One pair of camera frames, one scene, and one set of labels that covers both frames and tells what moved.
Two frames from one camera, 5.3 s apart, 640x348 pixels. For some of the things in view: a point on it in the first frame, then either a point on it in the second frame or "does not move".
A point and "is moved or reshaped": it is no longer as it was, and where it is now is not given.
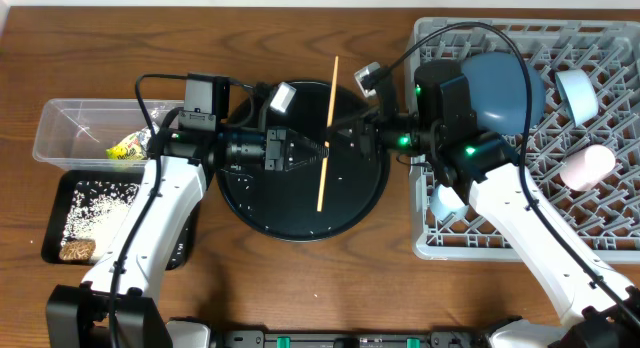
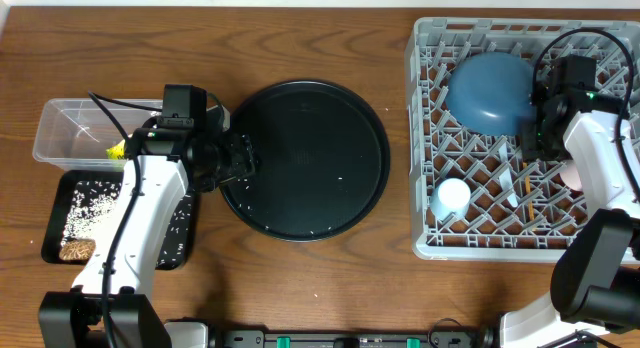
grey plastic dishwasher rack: (582, 156) does not move
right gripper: (366, 136) → (531, 146)
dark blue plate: (498, 88) does not move
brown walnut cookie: (77, 249) does not move
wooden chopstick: (327, 143) is moved or reshaped
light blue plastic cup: (445, 201) does not move
